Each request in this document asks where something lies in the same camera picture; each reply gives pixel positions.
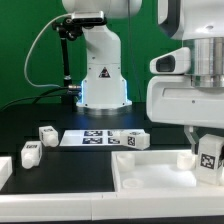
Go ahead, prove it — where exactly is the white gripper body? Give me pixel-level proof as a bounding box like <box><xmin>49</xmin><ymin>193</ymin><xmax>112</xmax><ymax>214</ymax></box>
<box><xmin>146</xmin><ymin>47</ymin><xmax>224</xmax><ymax>129</ymax></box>

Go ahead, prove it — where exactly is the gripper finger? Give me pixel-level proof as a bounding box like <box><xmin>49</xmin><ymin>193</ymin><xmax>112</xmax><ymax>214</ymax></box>
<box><xmin>184</xmin><ymin>126</ymin><xmax>199</xmax><ymax>154</ymax></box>

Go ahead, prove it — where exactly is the white square tabletop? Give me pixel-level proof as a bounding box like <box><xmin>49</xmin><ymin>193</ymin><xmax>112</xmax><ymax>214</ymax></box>
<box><xmin>111</xmin><ymin>150</ymin><xmax>220</xmax><ymax>192</ymax></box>

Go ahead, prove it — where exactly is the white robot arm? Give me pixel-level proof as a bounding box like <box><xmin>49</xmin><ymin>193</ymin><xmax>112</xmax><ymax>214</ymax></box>
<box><xmin>62</xmin><ymin>0</ymin><xmax>224</xmax><ymax>145</ymax></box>

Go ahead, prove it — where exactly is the white sheet with markers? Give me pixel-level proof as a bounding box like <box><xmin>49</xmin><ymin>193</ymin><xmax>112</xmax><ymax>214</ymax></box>
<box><xmin>59</xmin><ymin>129</ymin><xmax>147</xmax><ymax>147</ymax></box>

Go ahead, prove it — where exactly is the white left fence block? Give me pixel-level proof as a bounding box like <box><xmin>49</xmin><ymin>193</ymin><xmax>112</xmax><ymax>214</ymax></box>
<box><xmin>0</xmin><ymin>157</ymin><xmax>12</xmax><ymax>190</ymax></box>

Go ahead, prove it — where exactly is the white front fence bar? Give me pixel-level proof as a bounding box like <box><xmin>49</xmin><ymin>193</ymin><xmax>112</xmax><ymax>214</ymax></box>
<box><xmin>0</xmin><ymin>187</ymin><xmax>224</xmax><ymax>222</ymax></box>

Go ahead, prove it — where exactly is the black camera stand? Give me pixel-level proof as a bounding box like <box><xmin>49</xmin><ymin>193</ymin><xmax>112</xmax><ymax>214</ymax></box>
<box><xmin>52</xmin><ymin>17</ymin><xmax>107</xmax><ymax>105</ymax></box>

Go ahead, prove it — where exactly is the silver camera on stand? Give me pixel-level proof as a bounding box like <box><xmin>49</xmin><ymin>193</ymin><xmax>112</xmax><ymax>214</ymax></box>
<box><xmin>71</xmin><ymin>11</ymin><xmax>104</xmax><ymax>24</ymax></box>

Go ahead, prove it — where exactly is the black cable on table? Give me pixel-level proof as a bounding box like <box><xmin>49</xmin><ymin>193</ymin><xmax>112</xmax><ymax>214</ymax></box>
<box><xmin>0</xmin><ymin>87</ymin><xmax>82</xmax><ymax>113</ymax></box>

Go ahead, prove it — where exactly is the grey camera cable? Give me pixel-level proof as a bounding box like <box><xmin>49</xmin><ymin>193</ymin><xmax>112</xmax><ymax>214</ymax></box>
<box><xmin>23</xmin><ymin>13</ymin><xmax>73</xmax><ymax>90</ymax></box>

